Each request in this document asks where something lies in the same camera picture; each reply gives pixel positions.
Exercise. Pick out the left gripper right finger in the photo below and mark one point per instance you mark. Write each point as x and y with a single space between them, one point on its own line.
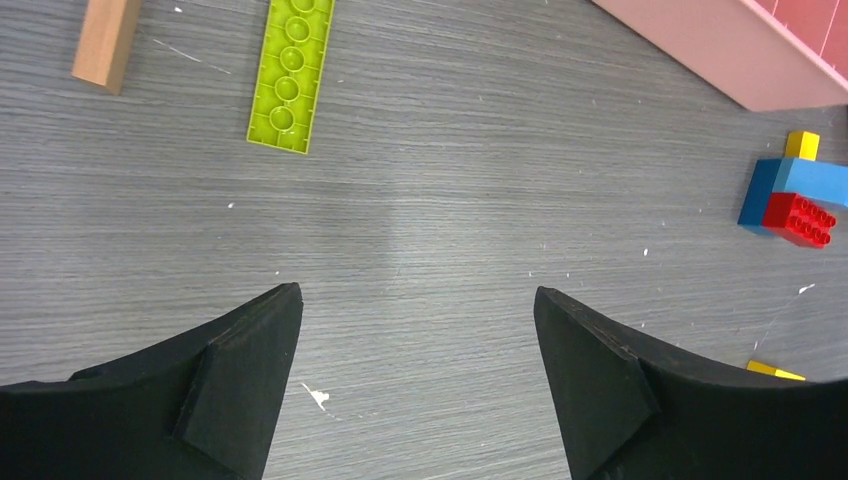
631 406

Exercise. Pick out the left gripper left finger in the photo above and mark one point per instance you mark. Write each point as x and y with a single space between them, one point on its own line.
203 404

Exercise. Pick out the yellow block near front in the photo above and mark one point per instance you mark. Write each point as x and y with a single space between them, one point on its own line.
759 367

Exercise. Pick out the red toy brick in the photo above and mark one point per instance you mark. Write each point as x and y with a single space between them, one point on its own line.
798 220

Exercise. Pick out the blue toy brick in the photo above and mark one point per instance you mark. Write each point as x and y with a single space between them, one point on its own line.
824 183

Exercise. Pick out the yellow small block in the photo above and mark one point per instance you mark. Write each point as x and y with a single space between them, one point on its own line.
802 144

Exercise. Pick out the lime green building plate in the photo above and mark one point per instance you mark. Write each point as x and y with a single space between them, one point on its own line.
295 43

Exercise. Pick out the pink divided organizer tray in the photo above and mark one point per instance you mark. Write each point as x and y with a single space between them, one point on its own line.
764 55

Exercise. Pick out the small wooden rectangular block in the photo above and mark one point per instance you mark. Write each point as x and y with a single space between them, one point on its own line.
105 42

